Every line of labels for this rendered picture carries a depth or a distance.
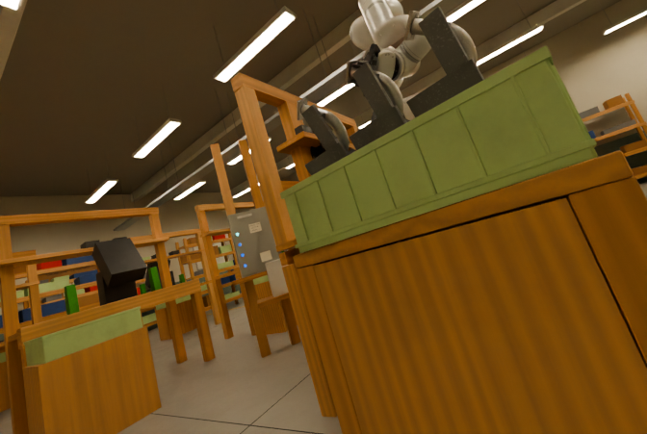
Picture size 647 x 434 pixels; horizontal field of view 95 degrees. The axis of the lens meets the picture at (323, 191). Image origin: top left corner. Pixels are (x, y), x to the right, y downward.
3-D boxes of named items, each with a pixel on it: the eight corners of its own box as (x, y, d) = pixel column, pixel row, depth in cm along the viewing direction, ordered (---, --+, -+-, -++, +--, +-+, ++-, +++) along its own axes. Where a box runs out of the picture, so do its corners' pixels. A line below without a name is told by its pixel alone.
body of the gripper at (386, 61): (374, 83, 90) (354, 89, 82) (379, 45, 85) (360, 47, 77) (397, 88, 87) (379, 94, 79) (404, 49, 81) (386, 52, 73)
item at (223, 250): (281, 287, 1014) (265, 224, 1055) (194, 322, 749) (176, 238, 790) (271, 290, 1043) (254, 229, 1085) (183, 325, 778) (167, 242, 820)
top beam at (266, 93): (357, 127, 303) (354, 119, 304) (243, 85, 178) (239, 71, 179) (349, 132, 307) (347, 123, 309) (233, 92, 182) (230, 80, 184)
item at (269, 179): (388, 218, 284) (356, 127, 302) (287, 242, 160) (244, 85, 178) (380, 221, 289) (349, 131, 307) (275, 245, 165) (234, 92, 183)
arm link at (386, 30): (409, -12, 98) (443, 46, 84) (377, 30, 109) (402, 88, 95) (390, -26, 93) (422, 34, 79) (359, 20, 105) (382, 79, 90)
